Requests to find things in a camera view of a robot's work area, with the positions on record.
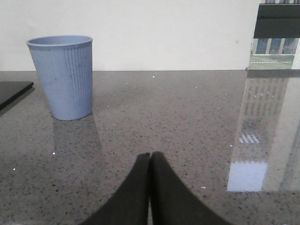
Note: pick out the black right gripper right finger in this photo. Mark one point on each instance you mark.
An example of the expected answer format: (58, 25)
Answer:
(171, 201)

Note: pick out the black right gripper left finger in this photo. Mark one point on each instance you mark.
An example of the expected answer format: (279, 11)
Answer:
(130, 203)

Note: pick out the light blue ribbed plastic cup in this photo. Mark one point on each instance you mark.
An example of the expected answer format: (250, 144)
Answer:
(64, 66)

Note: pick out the black glass gas stove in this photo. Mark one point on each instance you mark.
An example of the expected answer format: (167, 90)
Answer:
(11, 90)

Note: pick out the window with dark frame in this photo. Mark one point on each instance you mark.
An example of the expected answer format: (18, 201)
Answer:
(276, 43)

